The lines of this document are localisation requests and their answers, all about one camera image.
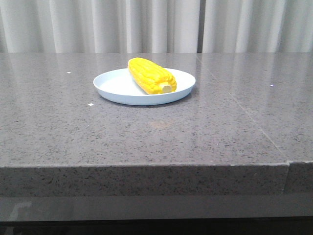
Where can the white pleated curtain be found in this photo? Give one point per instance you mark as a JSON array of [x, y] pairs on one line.
[[155, 26]]

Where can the yellow corn cob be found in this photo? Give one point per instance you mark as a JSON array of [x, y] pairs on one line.
[[151, 77]]

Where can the light blue round plate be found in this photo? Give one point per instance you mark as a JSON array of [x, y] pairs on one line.
[[119, 86]]

